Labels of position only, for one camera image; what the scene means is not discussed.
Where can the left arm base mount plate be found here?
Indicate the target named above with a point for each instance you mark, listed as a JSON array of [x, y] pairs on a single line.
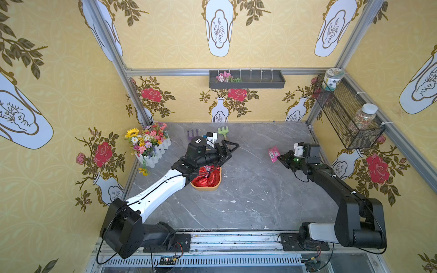
[[180, 243]]

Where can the pink tea bag packet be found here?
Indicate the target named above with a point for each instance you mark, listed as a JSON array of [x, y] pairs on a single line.
[[274, 154]]

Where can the small circuit board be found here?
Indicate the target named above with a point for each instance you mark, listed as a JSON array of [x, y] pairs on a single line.
[[167, 261]]

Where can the patterned tin jar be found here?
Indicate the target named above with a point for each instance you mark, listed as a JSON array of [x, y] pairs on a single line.
[[332, 78]]

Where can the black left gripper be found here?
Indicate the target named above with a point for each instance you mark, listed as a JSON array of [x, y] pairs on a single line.
[[218, 152]]

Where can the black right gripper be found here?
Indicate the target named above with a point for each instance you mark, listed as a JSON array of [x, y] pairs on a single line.
[[290, 162]]

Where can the grey wall shelf tray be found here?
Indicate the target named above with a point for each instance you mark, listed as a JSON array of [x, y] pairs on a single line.
[[251, 79]]

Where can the green toy rake wooden handle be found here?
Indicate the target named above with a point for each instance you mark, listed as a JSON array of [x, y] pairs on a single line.
[[223, 131]]

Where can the small pink flowers on shelf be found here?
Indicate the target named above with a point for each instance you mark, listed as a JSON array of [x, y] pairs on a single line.
[[226, 77]]

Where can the clear jar white lid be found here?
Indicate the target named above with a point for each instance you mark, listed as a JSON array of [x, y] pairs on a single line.
[[363, 118]]

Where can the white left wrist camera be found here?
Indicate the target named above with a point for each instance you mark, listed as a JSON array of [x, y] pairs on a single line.
[[211, 138]]

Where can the purple toy fork pink handle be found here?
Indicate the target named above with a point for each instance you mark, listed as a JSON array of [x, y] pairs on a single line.
[[191, 134]]

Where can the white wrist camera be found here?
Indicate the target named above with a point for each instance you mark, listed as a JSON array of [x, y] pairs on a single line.
[[211, 138], [299, 149]]

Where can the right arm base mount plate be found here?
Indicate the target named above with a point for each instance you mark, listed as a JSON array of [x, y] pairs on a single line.
[[294, 242]]

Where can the orange oval storage box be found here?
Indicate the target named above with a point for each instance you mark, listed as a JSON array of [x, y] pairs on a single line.
[[209, 178]]

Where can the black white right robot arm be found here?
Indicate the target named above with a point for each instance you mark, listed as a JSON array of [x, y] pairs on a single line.
[[359, 222]]

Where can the black wire mesh basket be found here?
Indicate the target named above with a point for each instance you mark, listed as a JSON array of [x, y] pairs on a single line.
[[340, 107]]

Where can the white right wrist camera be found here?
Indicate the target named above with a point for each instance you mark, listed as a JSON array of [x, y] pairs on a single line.
[[299, 149]]

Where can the flower bouquet white fence planter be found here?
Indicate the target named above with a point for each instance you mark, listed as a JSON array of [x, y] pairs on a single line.
[[149, 144]]

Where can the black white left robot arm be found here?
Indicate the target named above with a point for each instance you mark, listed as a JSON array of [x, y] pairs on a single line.
[[125, 229]]

